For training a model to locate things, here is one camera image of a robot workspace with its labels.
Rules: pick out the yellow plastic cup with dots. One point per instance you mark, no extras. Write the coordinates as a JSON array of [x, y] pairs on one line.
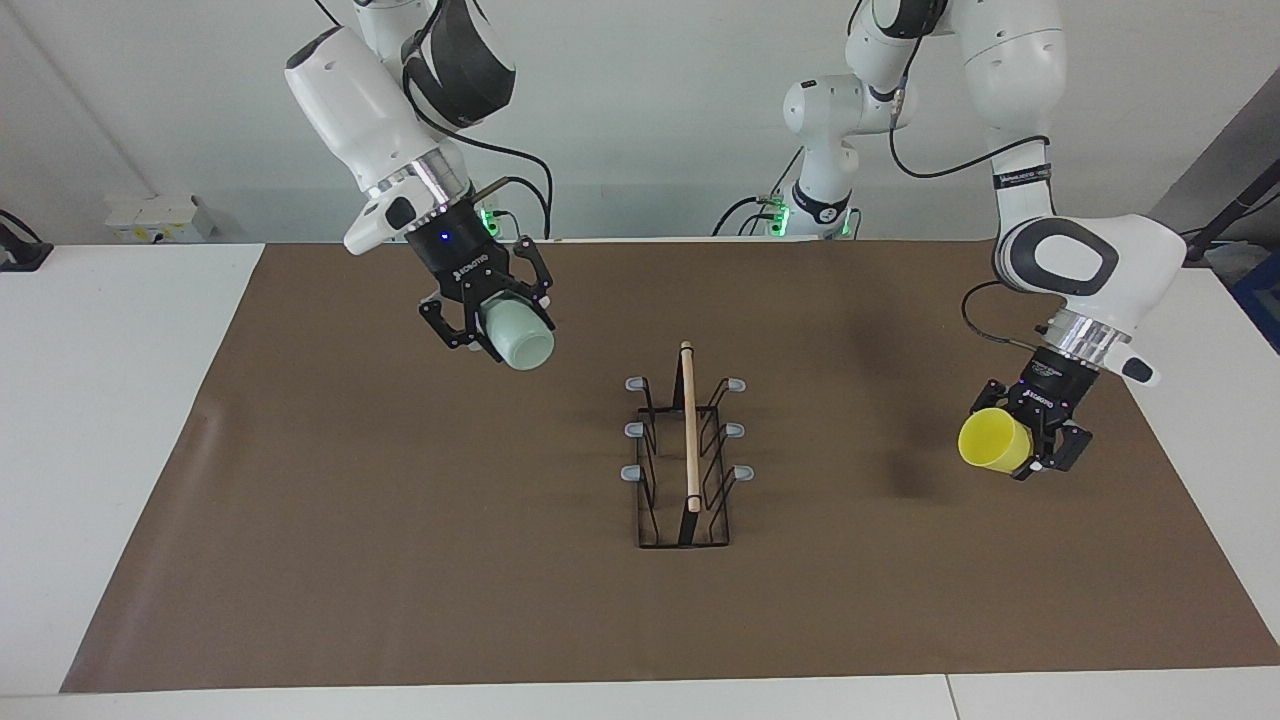
[[990, 440]]

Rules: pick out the white power strip box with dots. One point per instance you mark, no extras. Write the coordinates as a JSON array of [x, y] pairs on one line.
[[160, 218]]

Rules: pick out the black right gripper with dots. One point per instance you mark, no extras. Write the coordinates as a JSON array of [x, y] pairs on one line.
[[455, 255]]

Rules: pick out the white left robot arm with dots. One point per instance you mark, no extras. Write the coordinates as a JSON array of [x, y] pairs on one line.
[[1020, 60]]

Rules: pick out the light green plastic cup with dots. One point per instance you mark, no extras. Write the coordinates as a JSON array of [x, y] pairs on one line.
[[520, 335]]

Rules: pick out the black table clamp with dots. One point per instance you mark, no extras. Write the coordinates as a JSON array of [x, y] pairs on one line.
[[25, 258]]

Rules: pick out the black tripod stand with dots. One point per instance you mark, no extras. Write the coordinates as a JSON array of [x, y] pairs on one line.
[[1215, 225]]

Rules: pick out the brown table mat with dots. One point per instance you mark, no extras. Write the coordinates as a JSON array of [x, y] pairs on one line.
[[400, 580]]

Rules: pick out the blue box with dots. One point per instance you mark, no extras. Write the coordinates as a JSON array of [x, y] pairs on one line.
[[1262, 300]]

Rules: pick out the grey plastic bag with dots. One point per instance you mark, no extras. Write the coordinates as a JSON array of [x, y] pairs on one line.
[[1235, 262]]

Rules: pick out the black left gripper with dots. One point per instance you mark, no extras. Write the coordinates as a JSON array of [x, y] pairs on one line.
[[1050, 390]]

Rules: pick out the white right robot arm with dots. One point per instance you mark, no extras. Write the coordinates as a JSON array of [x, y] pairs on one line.
[[350, 100]]

